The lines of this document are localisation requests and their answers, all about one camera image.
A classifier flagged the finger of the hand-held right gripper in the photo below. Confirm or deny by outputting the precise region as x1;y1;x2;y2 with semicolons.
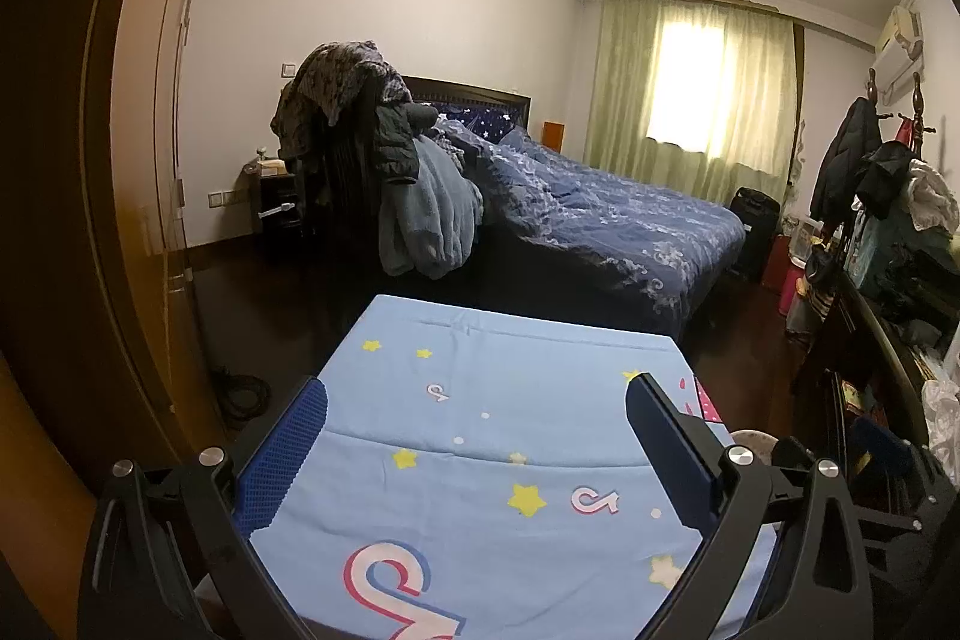
851;419;938;540

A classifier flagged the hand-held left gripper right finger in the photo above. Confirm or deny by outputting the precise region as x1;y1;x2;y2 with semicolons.
625;372;875;640

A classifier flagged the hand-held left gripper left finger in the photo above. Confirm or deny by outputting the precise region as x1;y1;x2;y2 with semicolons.
79;376;329;640

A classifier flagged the white pink-dotted basin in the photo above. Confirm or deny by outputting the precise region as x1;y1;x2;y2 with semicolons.
729;428;781;465

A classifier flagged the white plastic bag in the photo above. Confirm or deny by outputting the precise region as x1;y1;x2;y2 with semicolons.
921;377;960;461

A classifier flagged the dark wooden cabinet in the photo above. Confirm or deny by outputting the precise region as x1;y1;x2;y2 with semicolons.
795;265;960;611

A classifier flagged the pink bin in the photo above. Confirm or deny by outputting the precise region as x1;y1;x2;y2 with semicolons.
780;269;807;319

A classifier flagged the blue star print tablecloth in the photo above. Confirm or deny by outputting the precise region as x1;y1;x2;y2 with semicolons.
191;293;781;640

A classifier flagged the teal fabric bag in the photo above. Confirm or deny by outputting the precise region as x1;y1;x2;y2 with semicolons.
851;212;897;292

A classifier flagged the red box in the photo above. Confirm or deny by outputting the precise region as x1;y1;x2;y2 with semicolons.
761;231;796;292

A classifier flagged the white storage container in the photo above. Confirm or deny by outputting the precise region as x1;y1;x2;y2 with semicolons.
791;216;833;266

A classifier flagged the black suitcase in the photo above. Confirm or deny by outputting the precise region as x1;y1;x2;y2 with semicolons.
729;186;781;281

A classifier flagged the white garment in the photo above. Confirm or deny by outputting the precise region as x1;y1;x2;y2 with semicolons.
904;158;960;232

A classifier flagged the dark nightstand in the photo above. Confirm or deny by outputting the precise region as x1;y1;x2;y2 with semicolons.
251;160;305;236

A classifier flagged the bed with blue duvet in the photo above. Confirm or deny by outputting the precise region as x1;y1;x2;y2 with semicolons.
431;119;747;341

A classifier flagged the short black coat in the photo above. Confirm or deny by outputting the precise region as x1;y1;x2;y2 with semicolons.
855;141;916;221

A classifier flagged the long black coat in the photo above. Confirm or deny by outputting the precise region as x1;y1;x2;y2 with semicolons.
808;96;882;225

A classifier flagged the grey-blue fleece blanket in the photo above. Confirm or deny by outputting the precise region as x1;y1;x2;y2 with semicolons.
377;134;485;280

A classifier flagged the black chair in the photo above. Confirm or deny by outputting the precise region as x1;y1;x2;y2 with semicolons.
300;85;383;281

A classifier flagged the brown wooden wardrobe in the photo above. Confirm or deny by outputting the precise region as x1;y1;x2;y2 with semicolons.
0;0;241;640

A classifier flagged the dark padded jacket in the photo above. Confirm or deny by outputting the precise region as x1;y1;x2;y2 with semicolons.
375;101;437;185

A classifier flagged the wooden coat rack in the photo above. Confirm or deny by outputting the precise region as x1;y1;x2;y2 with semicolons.
862;68;938;161

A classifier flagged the pale green curtain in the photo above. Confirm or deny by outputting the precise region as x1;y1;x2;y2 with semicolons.
583;0;805;199

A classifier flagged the blue star print pillow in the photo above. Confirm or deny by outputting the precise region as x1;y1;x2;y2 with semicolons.
435;101;526;145

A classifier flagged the white air conditioner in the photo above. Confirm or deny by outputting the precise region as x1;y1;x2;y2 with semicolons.
874;4;925;105

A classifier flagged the dark wooden headboard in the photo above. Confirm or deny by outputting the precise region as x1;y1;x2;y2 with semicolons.
401;76;532;131

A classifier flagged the black cable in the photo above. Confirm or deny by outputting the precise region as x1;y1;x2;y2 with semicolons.
210;366;271;420

